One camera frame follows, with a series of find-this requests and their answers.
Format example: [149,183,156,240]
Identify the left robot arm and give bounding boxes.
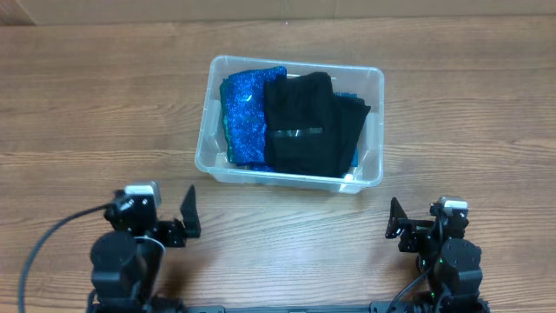
[87,182,202,313]

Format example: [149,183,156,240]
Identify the blue denim jeans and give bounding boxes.
[334,92,361,167]

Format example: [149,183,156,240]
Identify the clear plastic storage bin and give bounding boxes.
[195,56,385,194]

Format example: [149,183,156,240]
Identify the long black garment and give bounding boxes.
[335,93,371,177]

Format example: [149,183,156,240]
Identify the large black garment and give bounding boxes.
[264,72,338,177]

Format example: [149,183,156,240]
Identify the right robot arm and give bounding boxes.
[385,196,490,312]

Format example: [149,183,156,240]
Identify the blue sequin fabric bundle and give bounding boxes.
[219,66,287,168]

